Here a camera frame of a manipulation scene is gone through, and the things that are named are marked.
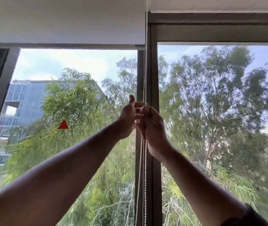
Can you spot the glass office building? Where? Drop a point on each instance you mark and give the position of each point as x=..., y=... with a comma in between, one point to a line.
x=23, y=98

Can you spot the person's left hand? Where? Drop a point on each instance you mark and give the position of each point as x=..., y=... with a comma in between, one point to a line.
x=126, y=120

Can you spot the red triangle sticker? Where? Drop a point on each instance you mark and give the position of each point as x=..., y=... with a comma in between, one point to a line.
x=63, y=125

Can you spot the person's right fingers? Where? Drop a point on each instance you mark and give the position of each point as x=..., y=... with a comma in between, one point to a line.
x=148, y=112

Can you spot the bright green leafy tree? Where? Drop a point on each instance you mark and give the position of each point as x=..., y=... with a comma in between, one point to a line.
x=77, y=98

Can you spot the person's left thumb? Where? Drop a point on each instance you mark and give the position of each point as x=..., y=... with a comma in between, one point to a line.
x=132, y=101

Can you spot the black sleeve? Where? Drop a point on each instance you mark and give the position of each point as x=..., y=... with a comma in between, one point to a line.
x=251, y=217

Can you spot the person's right hand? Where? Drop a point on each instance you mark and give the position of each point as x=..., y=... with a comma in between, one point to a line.
x=154, y=131

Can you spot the grey window frame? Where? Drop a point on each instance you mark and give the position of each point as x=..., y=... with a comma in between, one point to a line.
x=154, y=68

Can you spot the person's right forearm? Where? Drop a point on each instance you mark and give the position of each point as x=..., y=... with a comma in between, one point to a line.
x=195, y=185

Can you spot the white roller blind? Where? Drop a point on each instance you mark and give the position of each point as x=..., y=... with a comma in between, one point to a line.
x=63, y=21

